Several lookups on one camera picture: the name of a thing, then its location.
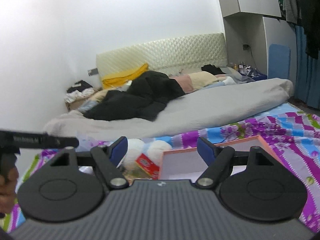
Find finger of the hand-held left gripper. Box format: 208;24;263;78
46;134;80;147

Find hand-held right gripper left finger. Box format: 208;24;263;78
49;136;129;190

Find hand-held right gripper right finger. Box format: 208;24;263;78
195;137;274;188

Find pink cardboard box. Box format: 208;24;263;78
157;134;283;180

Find person's left hand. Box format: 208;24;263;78
0;166;20;214

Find white plush toy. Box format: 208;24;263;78
117;139;173;170

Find grey duvet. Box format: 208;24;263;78
44;78;294;139

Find clothes pile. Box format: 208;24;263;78
65;80;95;103

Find black jacket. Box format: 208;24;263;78
82;70;186;122

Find pink pillow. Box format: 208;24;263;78
172;74;194;94

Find yellow blanket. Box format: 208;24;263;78
101;63;149;90

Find beige pillow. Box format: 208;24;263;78
189;71;220;89

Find purple floral bedsheet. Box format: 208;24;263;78
0;105;320;233

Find black cloth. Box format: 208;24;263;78
201;64;227;75

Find dark blue patterned cloth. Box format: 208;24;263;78
240;67;267;79

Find group of small bottles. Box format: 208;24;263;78
230;60;253;70

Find cream quilted headboard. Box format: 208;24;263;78
96;32;227;87

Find blue curtain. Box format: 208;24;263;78
294;26;320;109

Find black hanging garment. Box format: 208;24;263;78
299;0;320;60

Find grey striped hanging garment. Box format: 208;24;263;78
276;0;303;27

